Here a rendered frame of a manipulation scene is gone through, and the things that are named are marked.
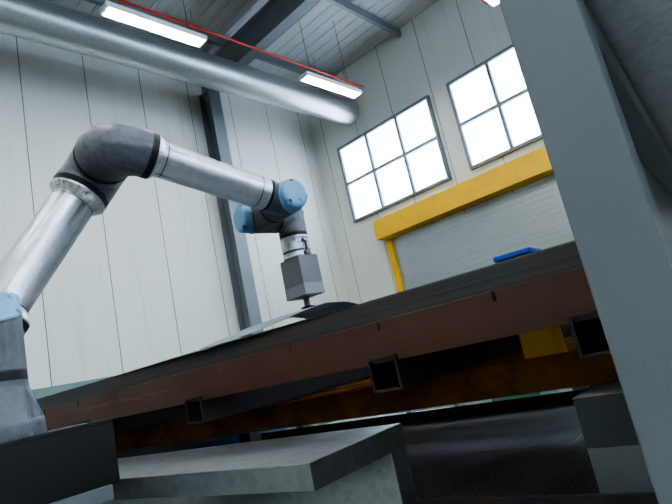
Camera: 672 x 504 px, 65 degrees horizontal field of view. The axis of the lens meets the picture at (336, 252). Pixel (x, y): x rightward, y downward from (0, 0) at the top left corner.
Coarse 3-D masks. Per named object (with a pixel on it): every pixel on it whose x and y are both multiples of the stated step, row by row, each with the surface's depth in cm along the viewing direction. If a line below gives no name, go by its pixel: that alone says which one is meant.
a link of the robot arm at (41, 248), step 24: (72, 168) 106; (72, 192) 105; (96, 192) 107; (48, 216) 102; (72, 216) 104; (24, 240) 98; (48, 240) 100; (72, 240) 104; (0, 264) 97; (24, 264) 96; (48, 264) 99; (0, 288) 93; (24, 288) 95; (24, 312) 95
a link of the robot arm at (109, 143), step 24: (96, 144) 101; (120, 144) 101; (144, 144) 103; (168, 144) 108; (96, 168) 103; (120, 168) 103; (144, 168) 104; (168, 168) 107; (192, 168) 109; (216, 168) 112; (216, 192) 114; (240, 192) 116; (264, 192) 118; (288, 192) 120; (264, 216) 127; (288, 216) 126
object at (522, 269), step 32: (544, 256) 68; (576, 256) 65; (416, 288) 79; (448, 288) 76; (480, 288) 73; (320, 320) 90; (352, 320) 86; (224, 352) 104; (256, 352) 98; (96, 384) 132; (128, 384) 124
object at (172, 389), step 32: (512, 288) 66; (544, 288) 63; (576, 288) 61; (384, 320) 77; (416, 320) 74; (448, 320) 71; (480, 320) 68; (512, 320) 65; (544, 320) 63; (576, 320) 61; (288, 352) 88; (320, 352) 84; (352, 352) 80; (384, 352) 76; (416, 352) 73; (160, 384) 109; (192, 384) 103; (224, 384) 97; (256, 384) 92; (64, 416) 132; (96, 416) 123
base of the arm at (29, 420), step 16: (0, 384) 76; (16, 384) 78; (0, 400) 75; (16, 400) 77; (32, 400) 80; (0, 416) 74; (16, 416) 75; (32, 416) 79; (0, 432) 73; (16, 432) 74; (32, 432) 76
